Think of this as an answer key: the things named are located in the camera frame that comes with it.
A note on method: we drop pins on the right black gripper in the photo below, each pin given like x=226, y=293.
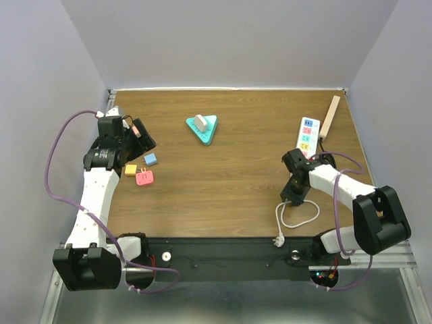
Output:
x=297, y=198

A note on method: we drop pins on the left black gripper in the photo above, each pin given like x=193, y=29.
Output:
x=146, y=142

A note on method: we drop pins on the salmon orange charger plug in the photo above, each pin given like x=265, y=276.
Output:
x=136, y=131

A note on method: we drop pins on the blue charger plug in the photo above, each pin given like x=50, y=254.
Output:
x=150, y=160

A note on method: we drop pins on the yellow charger plug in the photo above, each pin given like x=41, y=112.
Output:
x=130, y=170

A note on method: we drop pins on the pink multi-socket adapter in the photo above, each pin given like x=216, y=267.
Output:
x=144, y=177

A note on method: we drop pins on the white grey adapter plug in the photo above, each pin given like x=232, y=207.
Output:
x=200, y=123

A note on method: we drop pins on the white multicolour power strip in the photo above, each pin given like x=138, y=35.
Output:
x=308, y=136

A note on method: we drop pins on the teal triangular power strip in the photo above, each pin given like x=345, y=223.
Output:
x=205, y=137

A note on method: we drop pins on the beige wooden power strip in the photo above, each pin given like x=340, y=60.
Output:
x=329, y=117

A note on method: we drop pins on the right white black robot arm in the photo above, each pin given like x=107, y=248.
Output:
x=367, y=218

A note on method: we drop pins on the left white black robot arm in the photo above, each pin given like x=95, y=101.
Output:
x=93, y=258

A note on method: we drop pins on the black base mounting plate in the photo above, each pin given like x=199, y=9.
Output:
x=227, y=259

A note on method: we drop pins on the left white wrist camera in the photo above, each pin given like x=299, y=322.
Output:
x=114, y=111

